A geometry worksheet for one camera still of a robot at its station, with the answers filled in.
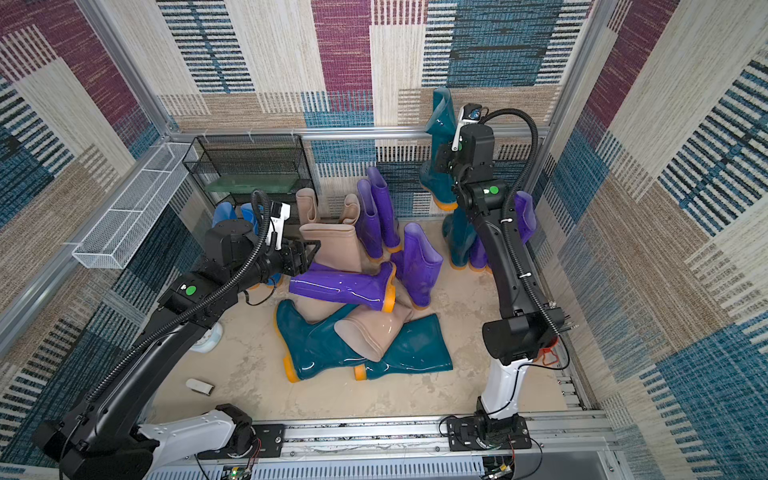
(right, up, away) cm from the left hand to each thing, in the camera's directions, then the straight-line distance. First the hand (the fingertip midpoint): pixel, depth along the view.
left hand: (310, 240), depth 67 cm
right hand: (+33, +23, +7) cm, 41 cm away
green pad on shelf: (-25, +19, +29) cm, 43 cm away
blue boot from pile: (-23, +8, +20) cm, 32 cm away
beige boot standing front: (+4, -2, +11) cm, 12 cm away
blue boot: (-32, +9, +24) cm, 41 cm away
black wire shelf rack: (-36, +26, +38) cm, 59 cm away
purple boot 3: (+46, -3, +31) cm, 55 cm away
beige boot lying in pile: (+13, -22, +9) cm, 27 cm away
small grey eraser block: (-32, -38, +12) cm, 51 cm away
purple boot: (+17, +10, +25) cm, 31 cm away
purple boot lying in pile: (+13, -12, +12) cm, 22 cm away
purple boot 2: (+25, -6, +21) cm, 33 cm away
